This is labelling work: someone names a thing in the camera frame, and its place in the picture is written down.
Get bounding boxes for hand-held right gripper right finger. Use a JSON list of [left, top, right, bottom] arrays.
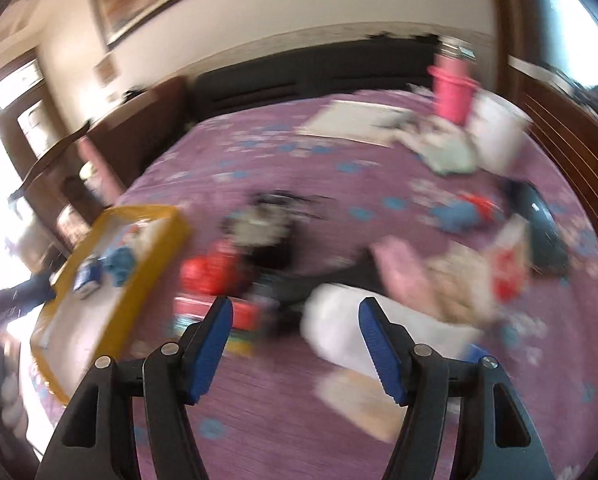
[[358, 296, 557, 480]]

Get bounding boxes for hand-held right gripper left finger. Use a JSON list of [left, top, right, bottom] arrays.
[[36, 296, 234, 480]]

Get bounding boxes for white plastic bag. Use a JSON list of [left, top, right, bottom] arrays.
[[299, 282, 480, 376]]

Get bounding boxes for red plastic bag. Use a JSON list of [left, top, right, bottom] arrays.
[[179, 242, 244, 298]]

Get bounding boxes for pink tissue pack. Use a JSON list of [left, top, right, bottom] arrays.
[[371, 237, 430, 311]]

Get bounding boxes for yellow cardboard box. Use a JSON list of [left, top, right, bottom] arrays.
[[29, 204, 192, 408]]

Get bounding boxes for floral tissue pack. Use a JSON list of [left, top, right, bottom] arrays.
[[421, 245, 497, 326]]

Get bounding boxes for black plastic bag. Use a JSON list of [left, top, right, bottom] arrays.
[[251, 255, 380, 341]]

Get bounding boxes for red flat packet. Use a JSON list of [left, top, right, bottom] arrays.
[[173, 296, 257, 356]]

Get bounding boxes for beige packet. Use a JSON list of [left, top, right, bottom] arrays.
[[316, 367, 404, 443]]

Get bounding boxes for black pen holder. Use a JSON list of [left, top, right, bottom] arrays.
[[221, 190, 324, 271]]

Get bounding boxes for blue packet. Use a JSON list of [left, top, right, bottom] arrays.
[[73, 255, 104, 293]]

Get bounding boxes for blue and red cloth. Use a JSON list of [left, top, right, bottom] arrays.
[[429, 195, 497, 233]]

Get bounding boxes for white and red tissue pack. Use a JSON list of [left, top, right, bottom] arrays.
[[489, 215, 532, 306]]

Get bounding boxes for dark teal bag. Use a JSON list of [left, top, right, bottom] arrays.
[[504, 180, 570, 276]]

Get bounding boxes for white gloves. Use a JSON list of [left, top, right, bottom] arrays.
[[404, 115, 480, 176]]

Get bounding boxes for pink padded chair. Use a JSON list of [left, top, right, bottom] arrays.
[[76, 137, 124, 201]]

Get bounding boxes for white papers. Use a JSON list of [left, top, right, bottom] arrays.
[[296, 100, 410, 148]]

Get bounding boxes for brown chair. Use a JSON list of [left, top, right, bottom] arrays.
[[86, 76, 194, 201]]

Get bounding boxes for white round container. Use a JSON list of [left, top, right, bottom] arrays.
[[466, 92, 534, 173]]

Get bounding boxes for pink bottle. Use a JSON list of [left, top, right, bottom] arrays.
[[426, 35, 480, 126]]

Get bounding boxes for black headboard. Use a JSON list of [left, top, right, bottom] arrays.
[[194, 32, 442, 126]]

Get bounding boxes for small wall plaque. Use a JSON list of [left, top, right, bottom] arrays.
[[94, 55, 117, 86]]

